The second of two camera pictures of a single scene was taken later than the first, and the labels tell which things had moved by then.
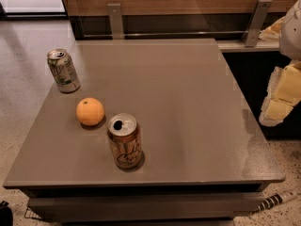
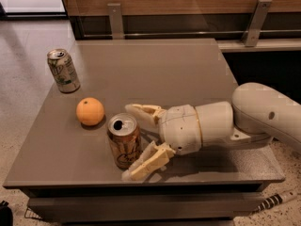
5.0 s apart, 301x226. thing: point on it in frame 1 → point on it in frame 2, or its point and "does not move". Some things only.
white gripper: (292, 35) → (179, 128)
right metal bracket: (256, 23) does not move
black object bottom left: (6, 215) does not move
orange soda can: (125, 139) does not move
